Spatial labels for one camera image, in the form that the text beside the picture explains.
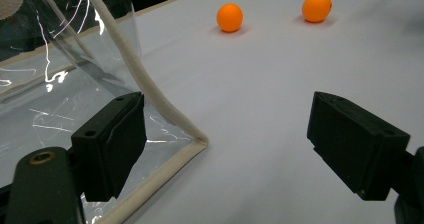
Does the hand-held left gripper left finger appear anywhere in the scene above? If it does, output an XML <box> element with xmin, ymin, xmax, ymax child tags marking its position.
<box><xmin>70</xmin><ymin>91</ymin><xmax>148</xmax><ymax>202</ymax></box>

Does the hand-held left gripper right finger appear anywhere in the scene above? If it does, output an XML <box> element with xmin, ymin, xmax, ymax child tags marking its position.
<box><xmin>306</xmin><ymin>91</ymin><xmax>411</xmax><ymax>201</ymax></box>

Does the transparent bag with beige trim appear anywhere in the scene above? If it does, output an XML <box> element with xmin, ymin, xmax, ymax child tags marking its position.
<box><xmin>0</xmin><ymin>0</ymin><xmax>210</xmax><ymax>224</ymax></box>

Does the orange ball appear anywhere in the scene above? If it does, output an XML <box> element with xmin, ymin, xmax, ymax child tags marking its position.
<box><xmin>301</xmin><ymin>0</ymin><xmax>333</xmax><ymax>24</ymax></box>
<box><xmin>216</xmin><ymin>3</ymin><xmax>244</xmax><ymax>34</ymax></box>

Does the white table board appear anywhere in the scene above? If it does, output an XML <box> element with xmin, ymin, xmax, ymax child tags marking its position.
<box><xmin>0</xmin><ymin>0</ymin><xmax>424</xmax><ymax>224</ymax></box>

